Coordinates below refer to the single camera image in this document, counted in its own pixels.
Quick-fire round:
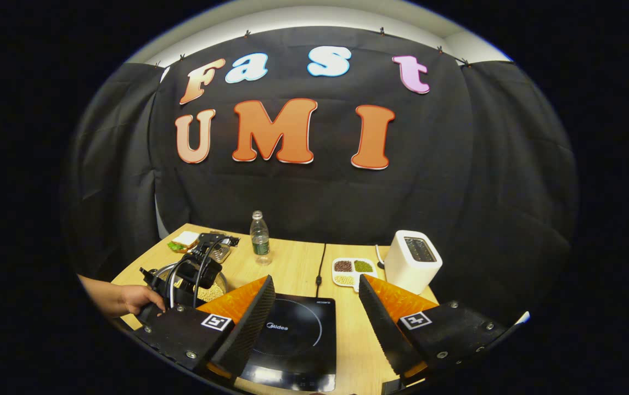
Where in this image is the metal wire basket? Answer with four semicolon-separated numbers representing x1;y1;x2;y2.
210;241;233;264

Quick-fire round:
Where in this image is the black backdrop cloth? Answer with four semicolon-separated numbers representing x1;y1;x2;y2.
65;25;579;330

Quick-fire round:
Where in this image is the stainless steel pot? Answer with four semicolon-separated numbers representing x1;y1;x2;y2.
153;262;228;305

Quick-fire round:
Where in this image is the sandwich on plate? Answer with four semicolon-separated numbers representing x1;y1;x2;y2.
167;230;201;254

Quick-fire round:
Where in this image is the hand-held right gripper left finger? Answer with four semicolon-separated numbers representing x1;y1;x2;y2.
139;274;277;379

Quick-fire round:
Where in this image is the pile of yellow soybeans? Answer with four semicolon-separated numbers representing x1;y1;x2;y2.
175;280;224;302

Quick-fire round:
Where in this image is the white divided bean dish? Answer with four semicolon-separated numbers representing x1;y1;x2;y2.
332;257;378;291

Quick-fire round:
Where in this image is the clear plastic water bottle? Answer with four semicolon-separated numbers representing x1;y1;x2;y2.
250;211;272;266

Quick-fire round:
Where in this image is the black cooktop power cable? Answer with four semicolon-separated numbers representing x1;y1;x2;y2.
316;243;327;297

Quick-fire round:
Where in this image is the black induction cooktop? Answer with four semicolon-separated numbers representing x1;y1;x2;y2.
240;294;337;393

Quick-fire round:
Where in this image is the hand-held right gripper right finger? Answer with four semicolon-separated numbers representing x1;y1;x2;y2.
358;274;510;379

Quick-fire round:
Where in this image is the white toaster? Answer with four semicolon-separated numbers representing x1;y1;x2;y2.
384;230;443;295

